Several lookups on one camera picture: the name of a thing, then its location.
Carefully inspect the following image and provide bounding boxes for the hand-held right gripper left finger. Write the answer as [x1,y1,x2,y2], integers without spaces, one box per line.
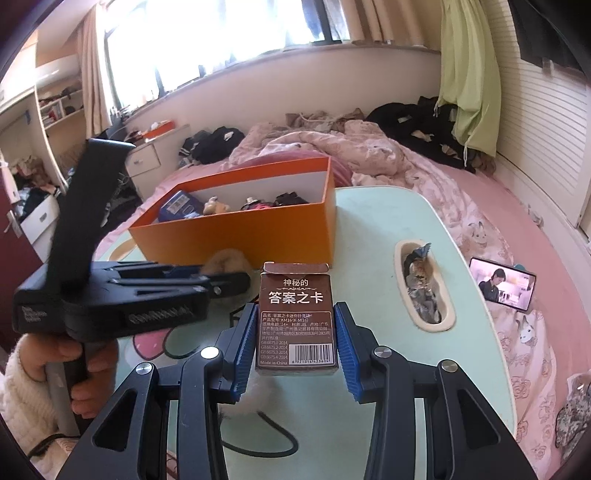
[55,302,259,480]

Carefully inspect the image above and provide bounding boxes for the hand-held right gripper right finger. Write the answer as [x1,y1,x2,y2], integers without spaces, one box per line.
[332,302,539,480]

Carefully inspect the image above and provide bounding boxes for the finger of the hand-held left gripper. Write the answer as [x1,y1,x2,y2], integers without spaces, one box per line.
[134,271,253,302]
[108,262,209,278]

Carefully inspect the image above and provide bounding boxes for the beige fluffy pom-pom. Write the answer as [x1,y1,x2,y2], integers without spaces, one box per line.
[203,249,254,305]

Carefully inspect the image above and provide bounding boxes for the brown card box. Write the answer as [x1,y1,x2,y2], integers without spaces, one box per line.
[255,261,341,377]

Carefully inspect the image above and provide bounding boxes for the blue tin box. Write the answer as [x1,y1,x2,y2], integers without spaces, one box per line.
[159,190,201,221]

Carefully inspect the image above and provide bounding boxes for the orange cardboard box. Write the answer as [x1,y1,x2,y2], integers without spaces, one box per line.
[128,155,337,268]

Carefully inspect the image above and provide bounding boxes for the black lace cloth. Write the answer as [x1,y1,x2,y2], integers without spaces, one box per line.
[272,191,310,208]

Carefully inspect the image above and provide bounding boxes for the mint green desktop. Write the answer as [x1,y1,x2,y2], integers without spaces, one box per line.
[95,186,518,480]

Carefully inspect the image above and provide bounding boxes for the person's left hand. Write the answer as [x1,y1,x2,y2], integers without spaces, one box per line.
[19,336,120,416]

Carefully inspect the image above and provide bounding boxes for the white drawer cabinet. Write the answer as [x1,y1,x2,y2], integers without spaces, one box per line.
[21,196,61,241]

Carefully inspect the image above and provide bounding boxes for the pile of candy wrappers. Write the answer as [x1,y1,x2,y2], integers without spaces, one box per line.
[403,244,444,324]

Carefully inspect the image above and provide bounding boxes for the white desk with drawers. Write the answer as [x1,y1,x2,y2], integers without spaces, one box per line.
[108,122,192,185]

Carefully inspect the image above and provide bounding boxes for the dark clothes with white patches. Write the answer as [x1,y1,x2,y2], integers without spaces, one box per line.
[180,126,245,164]

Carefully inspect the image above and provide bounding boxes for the orange tray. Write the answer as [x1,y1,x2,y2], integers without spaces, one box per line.
[143,121,178,139]

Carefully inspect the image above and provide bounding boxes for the maroon cushion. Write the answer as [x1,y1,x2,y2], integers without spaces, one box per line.
[252,148,354,188]

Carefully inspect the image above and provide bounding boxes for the smartphone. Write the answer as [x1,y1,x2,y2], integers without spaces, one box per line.
[468,257,537,313]

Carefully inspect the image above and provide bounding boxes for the pink floral quilt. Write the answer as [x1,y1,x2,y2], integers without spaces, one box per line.
[228,117,467,232]

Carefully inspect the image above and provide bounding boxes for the beige curtain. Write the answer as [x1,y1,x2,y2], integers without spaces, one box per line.
[76,4,121,125]

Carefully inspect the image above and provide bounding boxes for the floral patterned cloth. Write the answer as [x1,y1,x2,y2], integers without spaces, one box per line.
[554,374,591,455]

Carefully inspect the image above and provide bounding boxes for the black clothes pile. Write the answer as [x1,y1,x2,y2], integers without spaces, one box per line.
[365,96,476,174]

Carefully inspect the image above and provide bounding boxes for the window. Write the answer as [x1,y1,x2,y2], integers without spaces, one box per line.
[92,0,444,107]

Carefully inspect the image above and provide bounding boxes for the light green curtain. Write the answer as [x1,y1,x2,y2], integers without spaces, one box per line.
[436,0,502,158]

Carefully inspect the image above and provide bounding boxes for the black hanging garment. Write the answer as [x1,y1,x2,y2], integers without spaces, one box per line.
[508,0,585,70]

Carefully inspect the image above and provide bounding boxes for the white wall shelf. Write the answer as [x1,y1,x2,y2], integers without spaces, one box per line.
[34,55,88,139]

